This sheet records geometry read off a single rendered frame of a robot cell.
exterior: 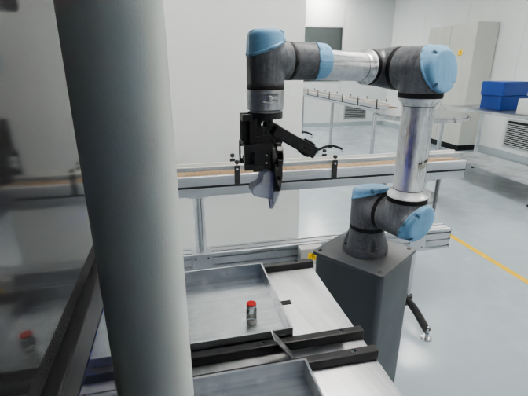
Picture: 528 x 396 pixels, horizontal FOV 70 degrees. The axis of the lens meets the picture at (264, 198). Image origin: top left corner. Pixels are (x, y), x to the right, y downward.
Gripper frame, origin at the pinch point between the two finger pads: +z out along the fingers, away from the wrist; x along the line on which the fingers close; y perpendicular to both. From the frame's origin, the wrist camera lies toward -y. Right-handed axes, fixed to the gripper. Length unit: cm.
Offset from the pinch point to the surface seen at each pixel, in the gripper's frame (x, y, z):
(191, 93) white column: -144, 10, -15
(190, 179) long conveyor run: -82, 16, 17
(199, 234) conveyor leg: -86, 13, 45
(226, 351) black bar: 21.8, 14.3, 19.6
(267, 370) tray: 28.4, 8.4, 18.9
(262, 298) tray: 4.8, 3.8, 21.4
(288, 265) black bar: -6.3, -5.7, 19.9
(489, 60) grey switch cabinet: -476, -483, -37
